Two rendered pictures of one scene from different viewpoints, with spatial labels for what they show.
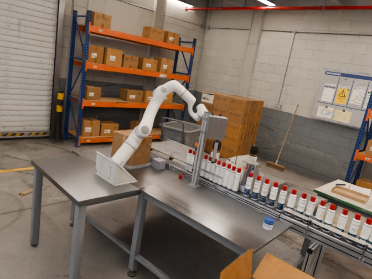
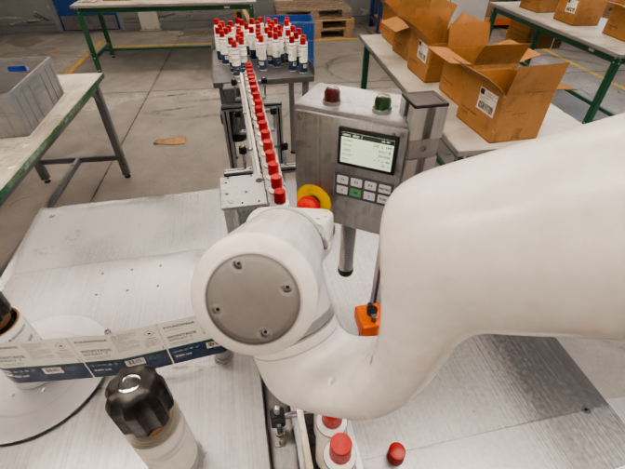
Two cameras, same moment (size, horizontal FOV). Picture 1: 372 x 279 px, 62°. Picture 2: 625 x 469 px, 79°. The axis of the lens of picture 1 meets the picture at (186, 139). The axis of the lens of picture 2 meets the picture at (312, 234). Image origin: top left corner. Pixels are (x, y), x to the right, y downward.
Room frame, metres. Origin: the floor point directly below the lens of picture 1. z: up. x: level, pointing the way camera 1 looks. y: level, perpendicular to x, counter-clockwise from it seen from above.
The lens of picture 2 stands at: (3.09, 0.05, 1.68)
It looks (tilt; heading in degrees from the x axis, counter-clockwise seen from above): 41 degrees down; 219
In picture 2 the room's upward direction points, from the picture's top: straight up
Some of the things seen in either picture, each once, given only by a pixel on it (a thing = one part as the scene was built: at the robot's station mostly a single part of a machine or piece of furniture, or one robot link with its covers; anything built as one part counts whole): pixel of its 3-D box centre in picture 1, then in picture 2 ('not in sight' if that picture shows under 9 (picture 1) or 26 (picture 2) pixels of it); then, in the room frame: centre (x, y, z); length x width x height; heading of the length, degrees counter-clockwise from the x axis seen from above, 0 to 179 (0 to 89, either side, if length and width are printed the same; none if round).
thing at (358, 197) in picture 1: (350, 194); not in sight; (3.18, -1.82, 0.82); 0.34 x 0.24 x 0.03; 52
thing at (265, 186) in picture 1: (264, 191); (274, 191); (2.37, -0.69, 0.98); 0.05 x 0.05 x 0.20
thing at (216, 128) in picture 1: (215, 127); (355, 162); (2.64, -0.23, 1.38); 0.17 x 0.10 x 0.19; 106
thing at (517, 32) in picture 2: not in sight; (535, 31); (-4.22, -1.45, 0.19); 0.64 x 0.54 x 0.37; 140
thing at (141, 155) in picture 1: (131, 146); not in sight; (2.98, 0.52, 0.99); 0.30 x 0.24 x 0.27; 57
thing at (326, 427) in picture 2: (192, 161); (330, 435); (2.85, -0.10, 0.98); 0.05 x 0.05 x 0.20
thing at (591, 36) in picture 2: not in sight; (561, 61); (-2.02, -0.65, 0.39); 2.20 x 0.80 x 0.78; 47
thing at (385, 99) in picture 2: not in sight; (382, 102); (2.65, -0.19, 1.49); 0.03 x 0.03 x 0.02
